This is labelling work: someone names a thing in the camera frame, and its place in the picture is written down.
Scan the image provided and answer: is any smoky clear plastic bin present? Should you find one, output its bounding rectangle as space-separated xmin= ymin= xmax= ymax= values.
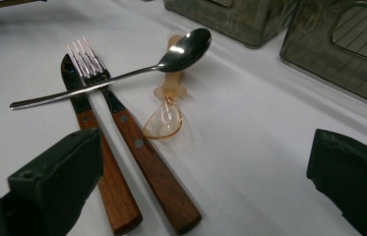
xmin=278 ymin=0 xmax=367 ymax=112
xmin=163 ymin=0 xmax=300 ymax=49

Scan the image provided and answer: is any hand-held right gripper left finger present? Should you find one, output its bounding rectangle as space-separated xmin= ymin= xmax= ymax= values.
xmin=7 ymin=127 xmax=104 ymax=236

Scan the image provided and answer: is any metal spoon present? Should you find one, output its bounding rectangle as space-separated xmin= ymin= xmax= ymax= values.
xmin=9 ymin=28 xmax=213 ymax=111

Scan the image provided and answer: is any small amber plastic spoon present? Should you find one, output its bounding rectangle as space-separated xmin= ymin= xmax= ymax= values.
xmin=142 ymin=30 xmax=189 ymax=142

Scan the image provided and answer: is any wooden-handled fork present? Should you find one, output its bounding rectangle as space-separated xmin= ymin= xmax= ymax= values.
xmin=67 ymin=35 xmax=203 ymax=235

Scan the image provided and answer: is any brown wooden chopstick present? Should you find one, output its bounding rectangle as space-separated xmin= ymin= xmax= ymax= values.
xmin=0 ymin=0 xmax=47 ymax=13

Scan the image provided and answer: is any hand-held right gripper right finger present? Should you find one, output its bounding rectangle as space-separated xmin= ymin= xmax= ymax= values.
xmin=306 ymin=128 xmax=367 ymax=236

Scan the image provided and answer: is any wooden-handled knife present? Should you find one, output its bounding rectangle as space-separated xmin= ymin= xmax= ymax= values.
xmin=60 ymin=53 xmax=144 ymax=236

